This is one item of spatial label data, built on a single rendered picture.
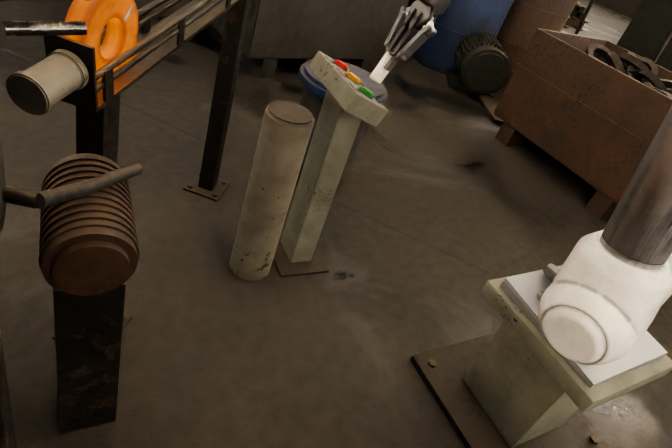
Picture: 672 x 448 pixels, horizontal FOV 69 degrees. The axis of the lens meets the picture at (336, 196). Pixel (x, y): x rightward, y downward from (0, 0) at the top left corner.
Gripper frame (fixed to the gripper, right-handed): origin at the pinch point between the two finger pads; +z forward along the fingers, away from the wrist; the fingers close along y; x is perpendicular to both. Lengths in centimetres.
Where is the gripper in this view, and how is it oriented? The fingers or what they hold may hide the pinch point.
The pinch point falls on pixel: (383, 67)
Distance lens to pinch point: 118.5
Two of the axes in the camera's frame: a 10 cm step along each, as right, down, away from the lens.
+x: 7.3, 2.5, 6.4
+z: -5.7, 7.5, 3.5
